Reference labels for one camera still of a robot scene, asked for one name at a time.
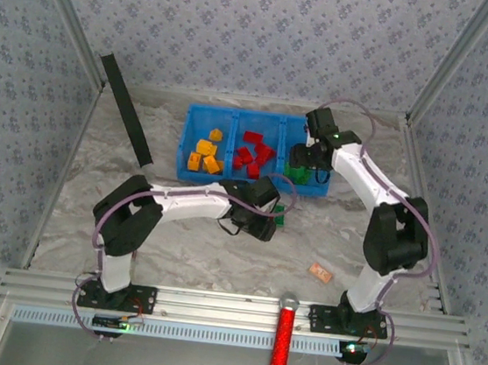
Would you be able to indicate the green lego brick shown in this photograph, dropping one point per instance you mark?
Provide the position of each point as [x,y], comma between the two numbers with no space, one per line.
[303,177]
[290,171]
[280,216]

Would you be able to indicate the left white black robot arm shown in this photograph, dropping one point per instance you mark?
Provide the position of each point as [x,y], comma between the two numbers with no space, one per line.
[189,202]

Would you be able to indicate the small tan block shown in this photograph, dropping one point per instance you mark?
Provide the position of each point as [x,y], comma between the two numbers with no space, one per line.
[319,272]

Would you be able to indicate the blue three-compartment bin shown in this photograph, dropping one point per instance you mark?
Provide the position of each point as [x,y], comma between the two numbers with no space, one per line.
[216,117]

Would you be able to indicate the red glitter microphone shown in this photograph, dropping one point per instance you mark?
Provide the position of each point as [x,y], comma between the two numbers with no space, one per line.
[281,350]

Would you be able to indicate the black flat bar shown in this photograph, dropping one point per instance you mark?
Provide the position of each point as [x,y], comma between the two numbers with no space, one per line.
[124,107]

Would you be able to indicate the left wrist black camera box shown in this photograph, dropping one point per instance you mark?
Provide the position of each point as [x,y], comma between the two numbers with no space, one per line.
[265,191]

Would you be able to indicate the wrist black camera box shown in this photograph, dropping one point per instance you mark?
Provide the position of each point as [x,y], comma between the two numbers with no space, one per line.
[321,121]
[265,191]

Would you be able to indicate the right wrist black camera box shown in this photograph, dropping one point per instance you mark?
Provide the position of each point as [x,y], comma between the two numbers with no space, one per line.
[321,121]

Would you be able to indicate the aluminium mounting rail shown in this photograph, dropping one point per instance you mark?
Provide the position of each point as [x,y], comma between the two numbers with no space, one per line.
[229,308]

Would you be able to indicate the aluminium side rail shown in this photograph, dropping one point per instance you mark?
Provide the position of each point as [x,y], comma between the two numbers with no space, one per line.
[73,150]
[419,189]

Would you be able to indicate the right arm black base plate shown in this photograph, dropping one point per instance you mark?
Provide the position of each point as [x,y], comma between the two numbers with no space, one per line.
[321,319]

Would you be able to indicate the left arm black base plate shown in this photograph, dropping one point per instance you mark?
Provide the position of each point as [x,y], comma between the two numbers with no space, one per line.
[147,299]

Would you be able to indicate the aluminium cross rail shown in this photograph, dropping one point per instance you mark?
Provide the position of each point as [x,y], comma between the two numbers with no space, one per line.
[171,89]

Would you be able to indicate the aluminium corner post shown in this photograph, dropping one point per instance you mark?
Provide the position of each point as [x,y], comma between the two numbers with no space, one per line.
[71,17]
[454,61]

